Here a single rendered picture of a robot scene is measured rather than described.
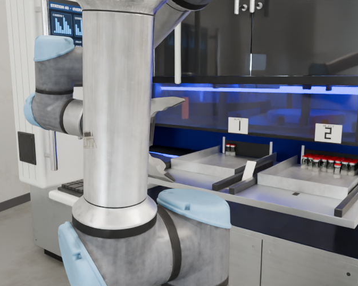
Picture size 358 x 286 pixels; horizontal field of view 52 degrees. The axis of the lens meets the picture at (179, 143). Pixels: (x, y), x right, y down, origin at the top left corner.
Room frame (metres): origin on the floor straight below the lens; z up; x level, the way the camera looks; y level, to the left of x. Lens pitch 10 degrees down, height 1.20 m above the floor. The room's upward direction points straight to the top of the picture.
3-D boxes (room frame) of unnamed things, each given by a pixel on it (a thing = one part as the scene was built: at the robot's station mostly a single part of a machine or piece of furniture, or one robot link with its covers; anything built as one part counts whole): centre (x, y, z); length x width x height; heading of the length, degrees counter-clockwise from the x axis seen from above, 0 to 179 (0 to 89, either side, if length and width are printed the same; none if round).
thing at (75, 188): (1.39, 0.26, 0.82); 0.40 x 0.14 x 0.02; 141
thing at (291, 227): (1.75, 0.18, 0.73); 1.98 x 0.01 x 0.25; 53
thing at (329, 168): (1.25, -0.51, 0.91); 0.18 x 0.02 x 0.05; 53
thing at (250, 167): (1.11, -0.19, 0.91); 0.14 x 0.03 x 0.06; 144
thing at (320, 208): (1.21, -0.27, 0.87); 0.70 x 0.48 x 0.02; 53
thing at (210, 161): (1.37, -0.18, 0.90); 0.34 x 0.26 x 0.04; 143
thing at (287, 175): (1.16, -0.45, 0.90); 0.34 x 0.26 x 0.04; 143
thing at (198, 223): (0.57, -0.02, 0.96); 0.13 x 0.12 x 0.14; 122
